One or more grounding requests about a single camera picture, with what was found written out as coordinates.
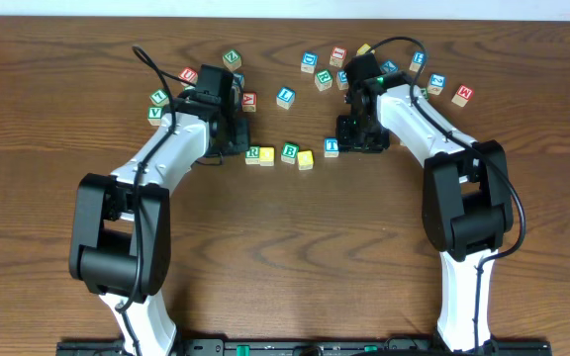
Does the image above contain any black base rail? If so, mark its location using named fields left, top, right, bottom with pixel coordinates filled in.
left=55, top=337, right=553, bottom=356

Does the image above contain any blue L wooden block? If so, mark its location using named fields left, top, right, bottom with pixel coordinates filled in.
left=276, top=87, right=296, bottom=110

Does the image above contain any green B wooden block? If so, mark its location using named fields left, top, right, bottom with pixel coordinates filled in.
left=280, top=142, right=299, bottom=164

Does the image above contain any red M wooden block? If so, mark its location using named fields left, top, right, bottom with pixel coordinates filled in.
left=451, top=85, right=474, bottom=107

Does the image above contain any blue D wooden block upper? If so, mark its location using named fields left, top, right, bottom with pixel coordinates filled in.
left=301, top=51, right=318, bottom=74

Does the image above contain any green r wooden block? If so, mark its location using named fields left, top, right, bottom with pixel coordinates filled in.
left=244, top=146, right=260, bottom=165
left=314, top=69, right=333, bottom=92

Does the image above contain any red U wooden block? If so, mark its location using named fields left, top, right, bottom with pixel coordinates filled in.
left=178, top=67, right=198, bottom=86

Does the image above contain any blue D wooden block lower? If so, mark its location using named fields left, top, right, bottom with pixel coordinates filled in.
left=336, top=70, right=349, bottom=90

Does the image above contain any blue H wooden block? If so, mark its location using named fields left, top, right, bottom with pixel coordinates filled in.
left=409, top=51, right=427, bottom=72

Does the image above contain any red I wooden block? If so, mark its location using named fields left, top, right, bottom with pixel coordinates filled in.
left=330, top=46, right=347, bottom=68

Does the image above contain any red A wooden block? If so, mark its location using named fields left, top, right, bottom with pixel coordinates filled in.
left=241, top=92, right=257, bottom=112

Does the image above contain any blue d wooden block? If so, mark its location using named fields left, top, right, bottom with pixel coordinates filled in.
left=301, top=51, right=318, bottom=74
left=336, top=70, right=349, bottom=90

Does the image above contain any yellow O wooden block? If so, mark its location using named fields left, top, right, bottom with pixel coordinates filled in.
left=297, top=150, right=314, bottom=170
left=259, top=146, right=275, bottom=166

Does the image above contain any green L wooden block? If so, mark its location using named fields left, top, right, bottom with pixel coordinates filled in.
left=149, top=89, right=169, bottom=107

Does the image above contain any green block near top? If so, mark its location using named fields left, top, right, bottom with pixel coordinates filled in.
left=223, top=49, right=242, bottom=71

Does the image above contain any blue 2 wooden block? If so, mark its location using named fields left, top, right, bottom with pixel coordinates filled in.
left=427, top=73, right=446, bottom=95

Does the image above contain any blue T wooden block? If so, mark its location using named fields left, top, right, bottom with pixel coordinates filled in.
left=324, top=137, right=339, bottom=157

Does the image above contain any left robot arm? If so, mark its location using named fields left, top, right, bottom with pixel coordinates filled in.
left=56, top=99, right=250, bottom=355

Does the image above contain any yellow top wooden block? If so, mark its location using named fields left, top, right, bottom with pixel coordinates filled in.
left=356, top=44, right=375, bottom=55

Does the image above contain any blue P wooden block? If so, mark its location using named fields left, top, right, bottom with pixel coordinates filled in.
left=234, top=73, right=244, bottom=88

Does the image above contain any blue X wooden block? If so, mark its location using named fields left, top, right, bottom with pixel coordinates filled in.
left=380, top=60, right=399, bottom=73

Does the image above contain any green V wooden block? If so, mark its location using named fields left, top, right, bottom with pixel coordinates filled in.
left=147, top=107, right=163, bottom=127

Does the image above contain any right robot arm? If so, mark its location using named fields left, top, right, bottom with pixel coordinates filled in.
left=336, top=71, right=514, bottom=352

